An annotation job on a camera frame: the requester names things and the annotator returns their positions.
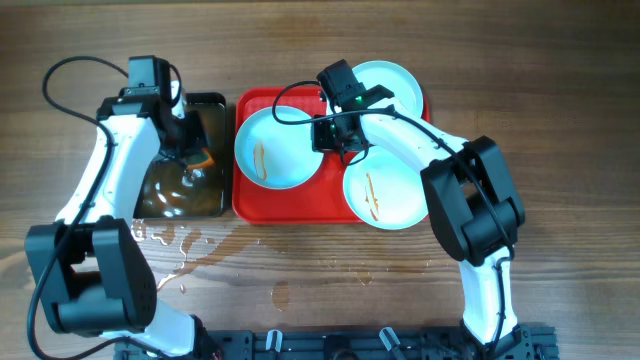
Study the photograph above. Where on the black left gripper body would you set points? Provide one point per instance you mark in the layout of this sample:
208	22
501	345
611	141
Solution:
185	139

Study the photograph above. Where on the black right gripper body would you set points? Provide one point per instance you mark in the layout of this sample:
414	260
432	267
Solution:
328	137

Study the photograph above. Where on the orange green sponge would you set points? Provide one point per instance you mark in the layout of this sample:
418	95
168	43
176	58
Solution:
200	159

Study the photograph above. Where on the light blue plate front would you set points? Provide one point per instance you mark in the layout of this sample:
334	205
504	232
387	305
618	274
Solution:
383	191

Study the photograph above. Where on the light blue plate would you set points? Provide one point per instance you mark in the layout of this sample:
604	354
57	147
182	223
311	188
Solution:
383	191
398	80
274	155

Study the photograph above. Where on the light blue plate back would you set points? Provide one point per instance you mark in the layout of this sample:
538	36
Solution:
398	80

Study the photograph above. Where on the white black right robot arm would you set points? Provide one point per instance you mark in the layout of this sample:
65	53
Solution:
473	206

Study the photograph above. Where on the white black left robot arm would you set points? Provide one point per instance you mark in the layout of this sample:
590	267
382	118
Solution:
91	277

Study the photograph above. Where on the black water-filled tray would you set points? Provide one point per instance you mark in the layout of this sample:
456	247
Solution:
171	190

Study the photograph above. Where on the red plastic tray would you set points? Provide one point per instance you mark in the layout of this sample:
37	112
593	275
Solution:
319	200

